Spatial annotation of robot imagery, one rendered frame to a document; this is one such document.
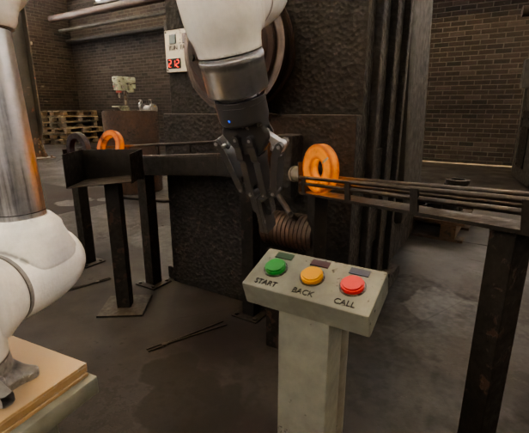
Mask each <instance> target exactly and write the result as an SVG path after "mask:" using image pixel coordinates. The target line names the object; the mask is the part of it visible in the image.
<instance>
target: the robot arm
mask: <svg viewBox="0 0 529 433"><path fill-rule="evenodd" d="M287 1H288V0H176V2H177V5H178V9H179V13H180V17H181V20H182V23H183V26H184V28H185V32H186V35H187V37H188V39H189V41H190V42H191V43H192V46H193V48H194V50H195V52H196V54H197V57H198V62H199V63H198V65H199V68H200V69H201V72H202V76H203V79H204V85H205V88H206V92H207V95H208V97H209V98H210V99H212V100H213V101H215V106H216V111H217V115H218V118H219V122H220V124H221V125H222V126H223V129H222V134H223V135H221V136H220V137H219V138H218V139H216V140H215V141H214V142H213V145H214V146H215V147H216V149H217V150H218V151H219V153H220V154H221V156H222V159H223V160H224V162H225V164H226V166H227V169H228V171H229V173H230V175H231V177H232V179H233V182H234V184H235V186H236V188H237V190H238V192H239V193H245V194H247V196H248V197H249V198H250V199H251V204H252V209H253V211H254V212H256V214H257V218H258V225H259V228H260V232H262V233H266V234H269V232H270V231H271V230H272V229H273V227H274V226H275V225H276V221H275V217H274V211H275V210H276V206H275V201H274V197H275V196H276V195H277V194H278V193H279V192H280V191H281V190H282V189H283V170H284V157H285V150H286V149H287V147H288V145H289V139H288V138H287V137H283V138H280V137H279V136H277V135H276V134H274V131H273V128H272V126H271V124H270V122H269V109H268V104H267V100H266V94H265V89H266V87H267V86H268V83H269V82H268V76H267V71H266V66H265V57H264V54H265V53H264V49H263V47H262V39H261V30H262V29H263V27H266V26H268V25H269V24H271V23H272V22H273V21H274V20H275V19H276V18H277V17H278V16H279V15H280V14H281V13H282V11H283V9H284V7H285V5H286V3H287ZM27 2H28V0H0V409H5V408H7V407H9V406H11V405H12V404H13V403H14V401H15V395H14V393H13V390H14V389H16V388H18V387H19V386H21V385H22V384H24V383H26V382H29V381H31V380H33V379H35V378H37V377H38V376H39V375H40V369H39V367H38V366H37V365H33V364H26V363H22V362H20V361H17V360H15V359H14V358H13V357H12V355H11V352H10V349H9V342H8V337H10V336H11V335H12V334H13V333H14V331H15V330H16V328H17V327H18V326H19V325H20V324H21V323H22V321H23V320H25V319H26V318H27V317H29V316H31V315H34V314H36V313H38V312H39V311H40V310H42V309H44V308H46V307H47V306H49V305H50V304H52V303H53V302H55V301H56V300H57V299H58V298H59V297H61V296H62V295H64V294H65V293H66V292H67V291H68V290H70V288H71V287H72V286H73V285H74V284H75V283H76V281H77V280H78V279H79V277H80V276H81V275H82V272H83V270H84V267H85V264H86V254H85V250H84V248H83V245H82V243H81V242H80V241H79V240H78V239H77V238H76V236H74V235H73V234H72V233H71V232H70V231H68V230H67V228H66V227H65V226H64V224H63V221H62V219H61V218H60V217H59V216H58V215H56V214H55V213H53V212H52V211H50V210H47V209H46V203H45V199H44V194H43V190H42V185H41V181H40V173H39V169H38V164H37V160H36V155H35V151H34V146H33V139H32V134H31V130H30V125H29V121H28V116H27V109H26V104H25V100H24V95H23V91H22V86H21V78H20V74H19V70H18V65H17V61H16V56H15V48H14V44H13V40H12V35H11V33H13V32H14V31H15V29H16V27H17V24H18V16H19V13H20V11H21V10H22V9H23V8H24V7H25V6H26V4H27ZM269 143H271V148H270V150H271V151H272V153H271V171H270V168H269V163H268V158H267V155H268V149H267V146H268V144H269ZM241 182H243V184H242V183H241Z"/></svg>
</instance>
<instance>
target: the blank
mask: <svg viewBox="0 0 529 433"><path fill-rule="evenodd" d="M319 161H321V163H322V167H323V173H322V175H321V177H320V175H319V171H318V165H319ZM303 175H304V176H311V177H320V178H330V179H338V176H339V162H338V158H337V154H336V152H335V151H334V149H333V148H332V147H331V146H329V145H327V144H324V143H321V144H314V145H312V146H311V147H310V148H309V149H308V150H307V152H306V154H305V156H304V160H303ZM306 182H310V183H317V184H324V185H332V186H335V185H336V184H337V183H332V182H324V181H316V180H306ZM308 187H309V189H310V190H311V191H313V192H316V193H324V192H329V191H331V190H332V189H326V188H320V187H314V186H308Z"/></svg>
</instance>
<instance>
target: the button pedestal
mask: <svg viewBox="0 0 529 433"><path fill-rule="evenodd" d="M278 252H281V253H289V252H285V251H281V250H276V249H272V248H270V249H269V250H268V251H267V252H266V254H265V255H264V256H263V258H262V259H261V260H260V261H259V262H258V263H257V264H256V266H255V267H254V268H253V269H252V271H251V272H250V273H249V275H248V276H247V277H246V279H245V280H244V281H243V283H242V285H243V289H244V291H245V295H246V300H247V301H248V302H252V303H255V304H258V305H261V306H264V307H267V308H273V309H275V310H278V311H279V336H278V414H277V433H336V425H337V397H338V383H339V368H340V353H341V338H342V330H345V331H348V332H353V333H356V334H360V335H362V336H365V337H370V336H371V334H372V331H373V330H374V326H375V323H376V321H377V319H378V317H379V314H380V311H381V309H382V306H383V304H384V301H385V299H386V296H387V293H388V275H387V273H386V272H383V271H376V270H372V269H368V268H363V267H359V266H355V265H347V264H343V263H338V262H334V261H330V260H326V259H318V258H314V257H310V256H306V255H301V254H297V253H289V254H293V255H294V258H293V259H292V260H287V259H282V260H284V261H285V263H286V270H285V271H284V272H283V273H281V274H279V275H270V274H268V273H267V272H266V271H265V264H266V263H267V262H268V261H270V260H271V259H280V258H276V257H275V256H276V255H277V254H278ZM313 259H317V260H322V261H325V262H330V263H331V264H330V266H329V268H328V269H326V268H323V267H318V266H315V265H310V264H311V262H312V261H313ZM310 266H315V267H318V268H319V269H321V270H322V272H323V275H324V276H323V279H322V280H321V281H320V282H319V283H317V284H305V283H304V282H302V280H301V272H302V271H303V270H304V269H306V268H308V267H310ZM351 267H355V268H359V269H363V270H367V271H371V273H370V275H369V277H363V276H358V275H354V274H350V273H349V271H350V268H351ZM352 275H353V276H358V277H361V278H362V279H363V280H364V283H365V288H364V290H363V291H362V292H361V293H359V294H356V295H350V294H346V293H344V292H343V291H342V289H341V285H340V283H341V281H342V279H343V278H345V277H348V276H352Z"/></svg>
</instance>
